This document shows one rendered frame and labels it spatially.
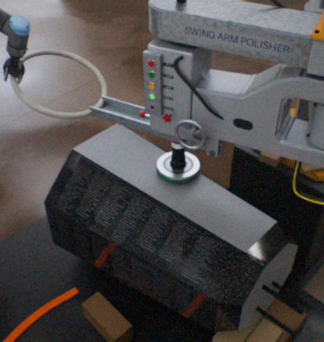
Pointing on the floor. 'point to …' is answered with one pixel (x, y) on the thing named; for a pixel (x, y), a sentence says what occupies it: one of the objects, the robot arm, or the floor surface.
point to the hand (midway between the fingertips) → (12, 80)
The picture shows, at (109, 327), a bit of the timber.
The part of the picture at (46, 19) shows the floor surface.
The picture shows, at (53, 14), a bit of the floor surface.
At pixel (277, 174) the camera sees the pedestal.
